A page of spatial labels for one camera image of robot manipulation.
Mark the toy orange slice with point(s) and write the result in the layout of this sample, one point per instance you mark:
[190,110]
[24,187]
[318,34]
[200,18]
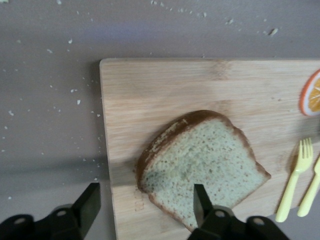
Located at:
[313,95]

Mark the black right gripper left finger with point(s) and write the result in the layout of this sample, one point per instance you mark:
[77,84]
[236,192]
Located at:
[87,205]

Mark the yellow plastic fork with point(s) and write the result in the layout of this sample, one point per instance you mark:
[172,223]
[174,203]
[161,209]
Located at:
[292,185]

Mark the yellow plastic knife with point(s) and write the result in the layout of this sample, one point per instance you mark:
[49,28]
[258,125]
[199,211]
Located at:
[310,195]

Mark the wooden cutting board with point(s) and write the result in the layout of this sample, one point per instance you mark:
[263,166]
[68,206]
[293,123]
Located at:
[175,85]

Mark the brown-crust bread slice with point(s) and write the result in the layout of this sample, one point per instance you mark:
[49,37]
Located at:
[200,155]

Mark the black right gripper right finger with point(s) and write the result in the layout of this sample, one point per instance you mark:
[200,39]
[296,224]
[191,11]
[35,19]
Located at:
[201,202]

